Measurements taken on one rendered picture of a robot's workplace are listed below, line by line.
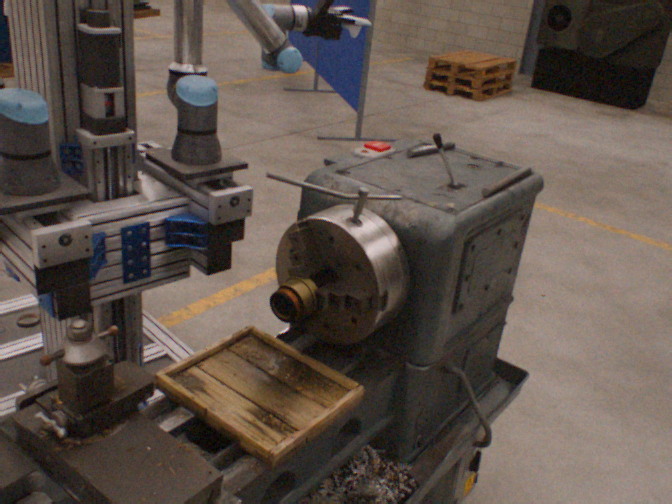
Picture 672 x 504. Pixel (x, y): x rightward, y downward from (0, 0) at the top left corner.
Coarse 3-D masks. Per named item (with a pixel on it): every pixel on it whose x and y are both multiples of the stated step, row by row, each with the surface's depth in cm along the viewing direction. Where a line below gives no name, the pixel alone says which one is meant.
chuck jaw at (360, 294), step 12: (324, 288) 148; (336, 288) 148; (348, 288) 148; (324, 300) 145; (336, 300) 146; (348, 300) 146; (360, 300) 144; (372, 300) 147; (384, 300) 148; (360, 312) 145
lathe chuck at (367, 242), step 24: (312, 216) 151; (336, 216) 150; (360, 216) 152; (288, 240) 158; (336, 240) 148; (360, 240) 145; (384, 240) 150; (288, 264) 160; (336, 264) 151; (360, 264) 146; (384, 264) 147; (360, 288) 148; (384, 288) 146; (336, 312) 155; (384, 312) 149; (336, 336) 157; (360, 336) 152
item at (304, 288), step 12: (288, 288) 144; (300, 288) 144; (312, 288) 147; (276, 300) 147; (288, 300) 141; (300, 300) 143; (312, 300) 145; (276, 312) 146; (288, 312) 148; (300, 312) 143; (312, 312) 147
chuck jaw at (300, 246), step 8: (304, 224) 153; (296, 232) 150; (304, 232) 151; (296, 240) 151; (304, 240) 150; (312, 240) 152; (296, 248) 151; (304, 248) 150; (312, 248) 151; (296, 256) 149; (304, 256) 149; (312, 256) 151; (320, 256) 153; (296, 264) 150; (304, 264) 148; (312, 264) 150; (320, 264) 152; (288, 272) 149; (296, 272) 148; (304, 272) 148; (312, 272) 150
